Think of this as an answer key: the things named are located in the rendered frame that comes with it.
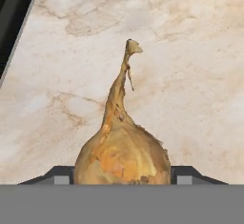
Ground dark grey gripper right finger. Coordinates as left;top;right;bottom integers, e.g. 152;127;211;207
170;165;229;186

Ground yellow-brown onion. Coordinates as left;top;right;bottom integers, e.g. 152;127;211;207
72;38;173;186

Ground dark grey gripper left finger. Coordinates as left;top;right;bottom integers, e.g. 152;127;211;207
18;165;76;186

